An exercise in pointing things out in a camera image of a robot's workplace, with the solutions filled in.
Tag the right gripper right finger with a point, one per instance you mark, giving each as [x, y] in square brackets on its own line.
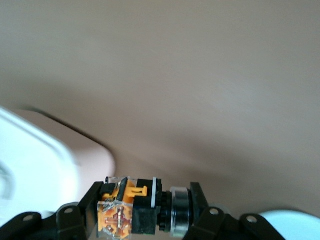
[215, 225]

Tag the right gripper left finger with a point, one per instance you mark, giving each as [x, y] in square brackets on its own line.
[72, 222]

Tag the orange push-button switch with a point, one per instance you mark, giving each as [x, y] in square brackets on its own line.
[145, 215]

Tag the white-lidded pink lunch box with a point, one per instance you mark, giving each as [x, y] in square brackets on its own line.
[37, 162]

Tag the light blue round plate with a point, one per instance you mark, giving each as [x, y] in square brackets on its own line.
[297, 225]

